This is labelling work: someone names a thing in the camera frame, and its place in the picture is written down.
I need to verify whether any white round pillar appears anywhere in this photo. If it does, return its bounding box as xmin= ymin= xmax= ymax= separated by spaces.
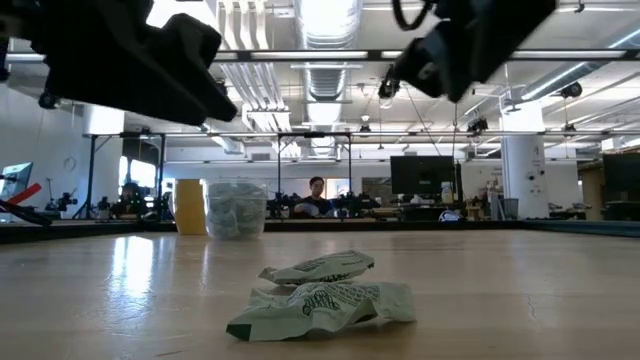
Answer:
xmin=499 ymin=102 xmax=550 ymax=220

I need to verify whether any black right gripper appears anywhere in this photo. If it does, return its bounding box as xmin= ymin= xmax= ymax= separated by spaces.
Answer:
xmin=394 ymin=0 xmax=558 ymax=104

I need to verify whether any red bar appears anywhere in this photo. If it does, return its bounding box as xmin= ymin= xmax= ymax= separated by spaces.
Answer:
xmin=6 ymin=182 xmax=44 ymax=207

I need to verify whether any silver ventilation duct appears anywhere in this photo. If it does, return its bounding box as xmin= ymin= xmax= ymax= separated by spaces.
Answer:
xmin=294 ymin=0 xmax=364 ymax=156

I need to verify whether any black computer monitor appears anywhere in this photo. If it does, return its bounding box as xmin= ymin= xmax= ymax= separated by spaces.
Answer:
xmin=389 ymin=155 xmax=457 ymax=197

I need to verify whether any person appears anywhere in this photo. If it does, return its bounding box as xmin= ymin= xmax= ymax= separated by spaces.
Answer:
xmin=292 ymin=175 xmax=337 ymax=220

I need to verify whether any green white stevia packet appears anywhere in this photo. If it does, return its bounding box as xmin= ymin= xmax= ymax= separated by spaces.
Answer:
xmin=258 ymin=249 xmax=376 ymax=286
xmin=225 ymin=280 xmax=417 ymax=343

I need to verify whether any black background station frame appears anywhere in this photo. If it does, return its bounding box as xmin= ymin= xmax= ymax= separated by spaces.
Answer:
xmin=74 ymin=132 xmax=167 ymax=221
xmin=274 ymin=131 xmax=354 ymax=221

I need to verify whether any clear plastic cup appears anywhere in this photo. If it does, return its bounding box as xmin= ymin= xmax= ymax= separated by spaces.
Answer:
xmin=203 ymin=179 xmax=269 ymax=241

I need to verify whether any tilted monitor screen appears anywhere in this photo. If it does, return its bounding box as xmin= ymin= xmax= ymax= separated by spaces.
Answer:
xmin=0 ymin=161 xmax=34 ymax=201

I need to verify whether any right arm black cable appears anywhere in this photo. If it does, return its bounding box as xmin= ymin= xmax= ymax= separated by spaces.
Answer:
xmin=390 ymin=0 xmax=437 ymax=32

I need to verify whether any dark cabinet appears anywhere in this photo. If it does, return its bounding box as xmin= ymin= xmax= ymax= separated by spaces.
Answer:
xmin=601 ymin=152 xmax=640 ymax=221

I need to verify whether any orange plastic cup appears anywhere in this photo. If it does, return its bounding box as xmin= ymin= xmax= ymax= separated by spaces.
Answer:
xmin=173 ymin=178 xmax=208 ymax=236

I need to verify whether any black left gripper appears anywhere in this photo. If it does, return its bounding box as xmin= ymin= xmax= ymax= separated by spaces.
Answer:
xmin=0 ymin=0 xmax=239 ymax=127

